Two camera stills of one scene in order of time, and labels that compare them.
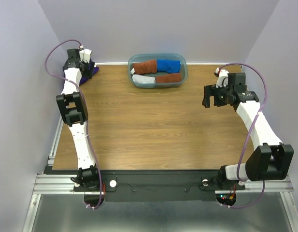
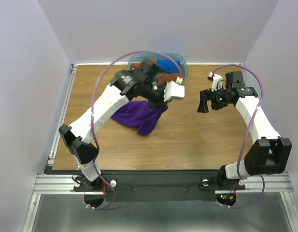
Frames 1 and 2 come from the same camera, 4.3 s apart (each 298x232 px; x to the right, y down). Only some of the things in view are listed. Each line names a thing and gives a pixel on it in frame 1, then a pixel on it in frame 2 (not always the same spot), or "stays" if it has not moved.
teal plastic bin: [153, 70] stays
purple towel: [94, 70] -> [137, 113]
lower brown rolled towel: [170, 78] stays
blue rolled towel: [168, 65] stays
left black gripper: [87, 73] -> [160, 102]
